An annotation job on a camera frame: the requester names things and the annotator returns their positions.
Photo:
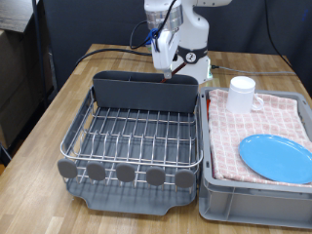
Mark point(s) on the grey plastic crate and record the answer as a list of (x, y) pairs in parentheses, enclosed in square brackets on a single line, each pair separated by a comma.
[(253, 204)]

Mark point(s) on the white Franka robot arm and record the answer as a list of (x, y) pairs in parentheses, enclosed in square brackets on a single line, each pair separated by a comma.
[(195, 32)]

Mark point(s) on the black metal post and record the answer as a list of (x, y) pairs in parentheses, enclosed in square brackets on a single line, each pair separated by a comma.
[(39, 48)]

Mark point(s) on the blue plastic plate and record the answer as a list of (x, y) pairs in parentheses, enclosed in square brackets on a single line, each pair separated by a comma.
[(279, 159)]

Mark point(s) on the white mug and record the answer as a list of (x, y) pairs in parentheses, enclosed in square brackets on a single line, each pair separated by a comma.
[(240, 96)]

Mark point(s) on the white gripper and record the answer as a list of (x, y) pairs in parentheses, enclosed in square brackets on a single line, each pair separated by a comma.
[(165, 48)]

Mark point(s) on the pink checkered cloth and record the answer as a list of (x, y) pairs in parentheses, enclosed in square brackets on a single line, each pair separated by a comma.
[(227, 136)]

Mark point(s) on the dark grey cutlery holder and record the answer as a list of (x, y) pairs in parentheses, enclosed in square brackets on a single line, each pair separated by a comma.
[(146, 94)]

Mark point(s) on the cardboard box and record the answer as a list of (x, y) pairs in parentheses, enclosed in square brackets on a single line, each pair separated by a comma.
[(19, 81)]

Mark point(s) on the wooden shelf board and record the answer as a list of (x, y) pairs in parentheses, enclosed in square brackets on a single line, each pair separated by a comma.
[(13, 13)]

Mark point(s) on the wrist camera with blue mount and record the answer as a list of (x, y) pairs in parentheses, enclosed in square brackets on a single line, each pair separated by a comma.
[(153, 37)]

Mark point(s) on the grey drain tray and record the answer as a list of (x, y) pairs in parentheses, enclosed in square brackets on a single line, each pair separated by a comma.
[(130, 201)]

